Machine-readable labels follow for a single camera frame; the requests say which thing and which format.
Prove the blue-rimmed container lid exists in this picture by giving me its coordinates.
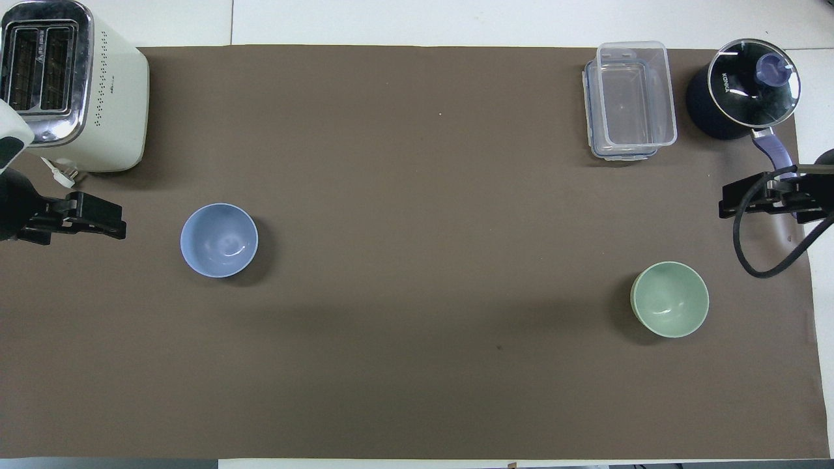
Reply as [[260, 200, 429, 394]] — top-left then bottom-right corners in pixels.
[[582, 59, 660, 161]]

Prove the dark blue pot purple handle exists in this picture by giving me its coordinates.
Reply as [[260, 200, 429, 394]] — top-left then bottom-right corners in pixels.
[[685, 38, 801, 180]]

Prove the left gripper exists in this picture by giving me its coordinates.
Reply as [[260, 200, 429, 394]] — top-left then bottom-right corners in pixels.
[[0, 167, 54, 246]]

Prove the black cable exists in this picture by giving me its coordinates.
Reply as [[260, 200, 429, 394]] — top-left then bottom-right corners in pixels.
[[732, 165, 834, 279]]

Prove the cream white toaster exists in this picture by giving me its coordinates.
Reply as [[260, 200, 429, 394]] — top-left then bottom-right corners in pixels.
[[0, 0, 151, 174]]

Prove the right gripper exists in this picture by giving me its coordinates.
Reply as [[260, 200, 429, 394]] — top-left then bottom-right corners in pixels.
[[796, 149, 834, 212]]

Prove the clear plastic food container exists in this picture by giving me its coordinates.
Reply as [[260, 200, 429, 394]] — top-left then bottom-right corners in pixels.
[[596, 40, 678, 149]]

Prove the green bowl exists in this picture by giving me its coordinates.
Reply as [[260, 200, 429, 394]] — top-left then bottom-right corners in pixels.
[[630, 261, 710, 339]]

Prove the white power plug cable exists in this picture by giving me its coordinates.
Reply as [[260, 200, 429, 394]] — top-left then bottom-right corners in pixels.
[[40, 156, 79, 190]]

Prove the glass pot lid purple knob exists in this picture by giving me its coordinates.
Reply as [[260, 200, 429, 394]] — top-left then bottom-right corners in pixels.
[[708, 38, 801, 128]]

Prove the blue bowl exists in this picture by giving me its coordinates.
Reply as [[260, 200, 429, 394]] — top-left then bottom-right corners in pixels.
[[180, 203, 259, 279]]

